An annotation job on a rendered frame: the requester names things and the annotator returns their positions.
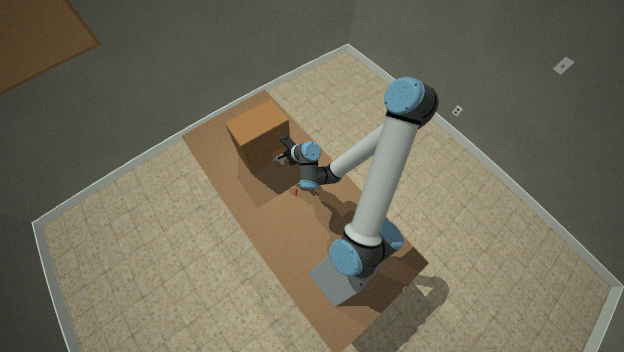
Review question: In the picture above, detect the brown chest of drawers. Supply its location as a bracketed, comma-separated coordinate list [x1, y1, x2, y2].
[225, 99, 290, 175]

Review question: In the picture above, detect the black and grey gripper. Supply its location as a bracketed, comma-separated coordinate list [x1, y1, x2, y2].
[272, 150, 299, 165]

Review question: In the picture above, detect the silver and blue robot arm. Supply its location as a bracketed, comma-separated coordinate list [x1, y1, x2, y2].
[280, 77, 439, 278]

